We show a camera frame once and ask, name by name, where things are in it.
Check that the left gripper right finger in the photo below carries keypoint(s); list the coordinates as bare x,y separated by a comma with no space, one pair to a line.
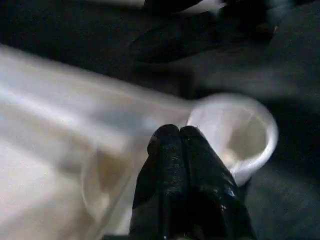
210,200

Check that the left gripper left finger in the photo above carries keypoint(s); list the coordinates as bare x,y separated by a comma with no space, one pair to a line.
162,190

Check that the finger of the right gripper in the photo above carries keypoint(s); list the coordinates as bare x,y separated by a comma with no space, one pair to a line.
200,37

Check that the white plastic table top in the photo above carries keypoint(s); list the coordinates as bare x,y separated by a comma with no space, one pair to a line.
50,150

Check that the black work mat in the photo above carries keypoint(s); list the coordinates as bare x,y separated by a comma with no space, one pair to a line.
290,75

